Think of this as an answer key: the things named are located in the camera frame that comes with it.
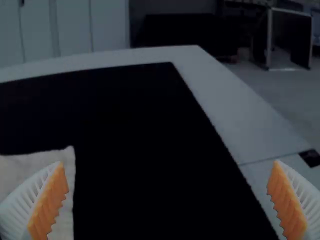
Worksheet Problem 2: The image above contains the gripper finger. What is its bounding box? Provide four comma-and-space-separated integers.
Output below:
0, 160, 70, 240
266, 159, 320, 240

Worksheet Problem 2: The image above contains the pale towel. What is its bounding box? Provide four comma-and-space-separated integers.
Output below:
0, 145, 77, 240

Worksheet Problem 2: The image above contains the black mat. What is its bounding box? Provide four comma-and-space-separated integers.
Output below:
0, 61, 280, 240

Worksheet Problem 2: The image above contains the grey cupboard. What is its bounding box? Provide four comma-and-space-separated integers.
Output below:
0, 0, 131, 69

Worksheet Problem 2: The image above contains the metal frame trolley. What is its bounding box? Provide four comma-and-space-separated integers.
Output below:
264, 6, 314, 72

